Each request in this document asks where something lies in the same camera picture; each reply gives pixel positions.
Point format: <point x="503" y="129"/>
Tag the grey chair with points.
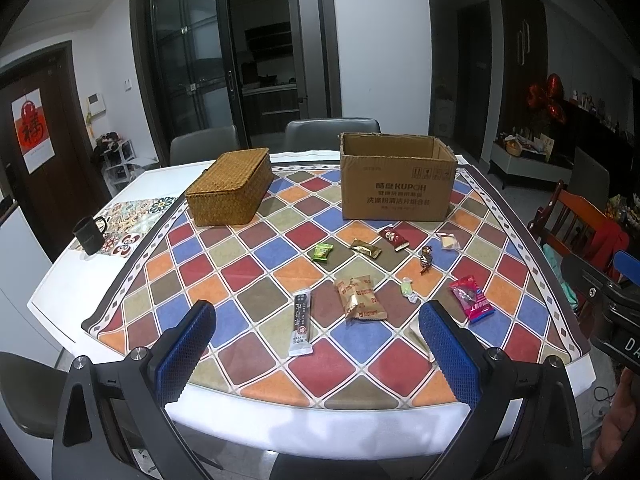
<point x="324" y="133"/>
<point x="589" y="179"/>
<point x="202" y="145"/>

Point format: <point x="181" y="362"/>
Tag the red balloon decoration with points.
<point x="549" y="96"/>

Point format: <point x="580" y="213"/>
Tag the teal cloth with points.
<point x="554" y="261"/>

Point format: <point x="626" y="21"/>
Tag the brown biscuit packet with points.
<point x="358" y="299"/>

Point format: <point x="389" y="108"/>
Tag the long white snack stick packet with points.
<point x="300" y="337"/>

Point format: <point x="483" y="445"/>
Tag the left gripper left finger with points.
<point x="89" y="440"/>

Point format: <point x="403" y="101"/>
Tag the light green candy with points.
<point x="407" y="291"/>

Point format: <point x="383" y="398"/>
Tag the grey chair right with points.
<point x="589" y="179"/>

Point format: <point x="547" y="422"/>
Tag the woven wicker basket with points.
<point x="230" y="191"/>

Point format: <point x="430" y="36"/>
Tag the person right hand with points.
<point x="616" y="424"/>

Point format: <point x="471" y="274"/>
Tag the clear yellow cake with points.
<point x="449" y="241"/>

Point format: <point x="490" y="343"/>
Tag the red fu door poster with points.
<point x="32" y="130"/>

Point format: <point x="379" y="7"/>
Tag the orange wooden chair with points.
<point x="570" y="224"/>

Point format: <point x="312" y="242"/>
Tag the twisted foil candy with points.
<point x="426" y="258"/>

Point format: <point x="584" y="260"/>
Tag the colourful diamond pattern table mat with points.
<point x="250" y="274"/>

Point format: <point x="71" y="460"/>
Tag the white wall intercom panel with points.
<point x="96" y="104"/>

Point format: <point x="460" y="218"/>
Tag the dark red snack packet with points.
<point x="391" y="235"/>

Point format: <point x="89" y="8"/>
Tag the patterned tile placemat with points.
<point x="124" y="224"/>

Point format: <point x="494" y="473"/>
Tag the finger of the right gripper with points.
<point x="628" y="266"/>

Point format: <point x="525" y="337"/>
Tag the green candy packet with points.
<point x="321" y="252"/>

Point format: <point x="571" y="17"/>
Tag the gold foil snack packet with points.
<point x="365" y="248"/>

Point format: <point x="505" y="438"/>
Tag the grey chair left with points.
<point x="202" y="145"/>

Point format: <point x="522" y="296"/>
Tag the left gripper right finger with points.
<point x="522" y="423"/>

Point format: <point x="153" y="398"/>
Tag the brown cardboard box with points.
<point x="395" y="177"/>

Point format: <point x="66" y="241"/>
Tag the white shoe rack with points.
<point x="114" y="158"/>

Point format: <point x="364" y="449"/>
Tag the grey chair middle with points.
<point x="324" y="133"/>

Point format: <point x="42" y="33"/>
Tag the white low cabinet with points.
<point x="521" y="170"/>

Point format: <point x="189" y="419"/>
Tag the black mug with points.
<point x="89" y="232"/>

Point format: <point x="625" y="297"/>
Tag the pink hawthorn snack packet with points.
<point x="472" y="299"/>

